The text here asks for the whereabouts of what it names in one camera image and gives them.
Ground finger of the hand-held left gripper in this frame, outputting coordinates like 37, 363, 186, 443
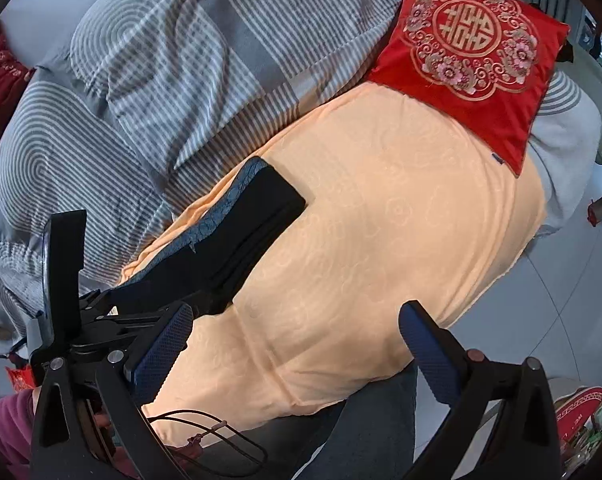
71, 287, 182, 350
40, 210, 88, 357

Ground peach blanket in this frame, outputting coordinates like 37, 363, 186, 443
118, 82, 549, 448

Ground person legs in jeans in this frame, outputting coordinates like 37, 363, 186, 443
291, 360, 419, 480

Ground black cord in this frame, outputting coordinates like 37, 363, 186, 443
146, 409, 269, 478

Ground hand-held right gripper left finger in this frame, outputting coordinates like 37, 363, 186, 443
29, 301, 194, 480

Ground grey ring-striped pillow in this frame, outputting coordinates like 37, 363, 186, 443
70, 0, 229, 113
0, 82, 179, 291

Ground grey striped quilt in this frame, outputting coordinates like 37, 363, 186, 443
0, 0, 412, 341

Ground white striped pillow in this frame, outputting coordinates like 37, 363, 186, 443
528, 72, 602, 233

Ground black pants with blue trim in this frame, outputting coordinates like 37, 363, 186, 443
108, 156, 308, 317

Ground person's left forearm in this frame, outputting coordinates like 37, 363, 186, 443
0, 389, 39, 468

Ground person's left hand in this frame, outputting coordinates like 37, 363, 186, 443
93, 410, 116, 441

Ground red and white box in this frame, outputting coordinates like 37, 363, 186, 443
553, 385, 602, 461

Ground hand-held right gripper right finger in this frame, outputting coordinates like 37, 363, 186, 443
399, 300, 564, 480

